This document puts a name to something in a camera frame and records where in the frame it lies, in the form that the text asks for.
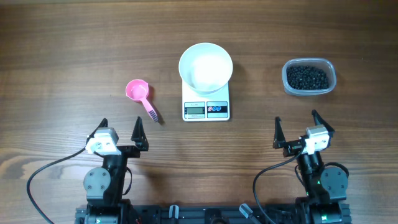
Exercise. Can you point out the pink plastic measuring scoop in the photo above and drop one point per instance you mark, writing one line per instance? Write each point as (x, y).
(138, 90)

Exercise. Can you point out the white bowl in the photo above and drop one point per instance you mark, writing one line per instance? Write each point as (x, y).
(205, 67)

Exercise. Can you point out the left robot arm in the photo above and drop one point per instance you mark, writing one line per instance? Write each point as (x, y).
(104, 185)

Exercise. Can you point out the black beans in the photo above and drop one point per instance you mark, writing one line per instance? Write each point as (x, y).
(307, 78)

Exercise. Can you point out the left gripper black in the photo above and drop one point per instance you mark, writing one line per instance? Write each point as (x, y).
(140, 145)

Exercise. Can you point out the white digital kitchen scale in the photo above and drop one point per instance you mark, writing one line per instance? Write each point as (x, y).
(200, 107)

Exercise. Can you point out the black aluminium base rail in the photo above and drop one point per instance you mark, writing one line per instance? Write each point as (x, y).
(214, 214)

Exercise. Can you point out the clear plastic food container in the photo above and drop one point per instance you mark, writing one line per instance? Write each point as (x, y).
(321, 63)

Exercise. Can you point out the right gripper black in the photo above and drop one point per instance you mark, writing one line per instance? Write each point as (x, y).
(291, 147)

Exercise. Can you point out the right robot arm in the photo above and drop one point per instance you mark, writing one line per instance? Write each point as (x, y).
(325, 183)

